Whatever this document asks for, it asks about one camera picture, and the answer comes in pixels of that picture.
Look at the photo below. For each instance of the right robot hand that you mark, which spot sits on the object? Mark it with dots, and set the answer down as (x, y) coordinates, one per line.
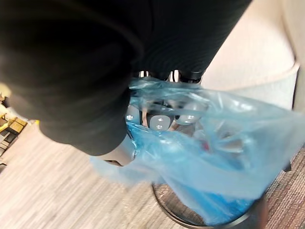
(71, 59)

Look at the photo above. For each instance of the blue plastic trash bag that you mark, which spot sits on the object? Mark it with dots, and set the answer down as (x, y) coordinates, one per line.
(202, 152)

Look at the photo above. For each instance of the small round metal bin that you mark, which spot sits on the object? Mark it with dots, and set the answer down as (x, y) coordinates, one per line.
(171, 212)

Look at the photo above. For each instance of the wooden shelf unit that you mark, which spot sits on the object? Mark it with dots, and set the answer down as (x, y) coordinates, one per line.
(10, 130)

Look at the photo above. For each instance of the white upholstered armchair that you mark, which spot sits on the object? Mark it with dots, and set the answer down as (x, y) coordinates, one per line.
(259, 62)

